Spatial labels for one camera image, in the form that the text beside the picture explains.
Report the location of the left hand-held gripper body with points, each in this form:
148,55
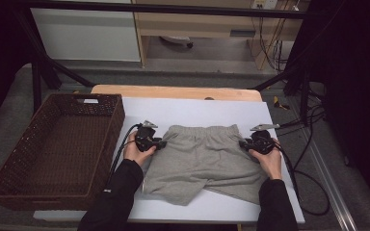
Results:
146,139

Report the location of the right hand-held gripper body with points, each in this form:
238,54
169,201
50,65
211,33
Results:
261,141

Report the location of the grey shorts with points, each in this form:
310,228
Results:
202,160

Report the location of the brown wicker basket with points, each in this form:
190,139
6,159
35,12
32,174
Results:
54,154

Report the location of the person's left hand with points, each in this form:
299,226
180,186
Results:
135,155

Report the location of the person's right hand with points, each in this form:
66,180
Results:
271,165

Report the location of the yellow and black clamp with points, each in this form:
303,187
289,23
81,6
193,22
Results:
277,102

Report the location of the light wooden table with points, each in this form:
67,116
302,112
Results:
173,92

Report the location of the black metal stand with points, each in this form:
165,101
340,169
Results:
304,96
37,83

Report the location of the grey chair base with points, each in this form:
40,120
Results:
176,39

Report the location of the light wooden desk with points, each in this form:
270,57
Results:
189,27

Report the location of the white cabinet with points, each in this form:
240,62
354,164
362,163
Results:
86,35

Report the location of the black metal crossbar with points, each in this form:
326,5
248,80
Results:
173,10

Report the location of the white power strip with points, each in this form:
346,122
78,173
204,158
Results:
263,4

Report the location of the aluminium rail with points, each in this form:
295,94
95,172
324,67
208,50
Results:
330,189

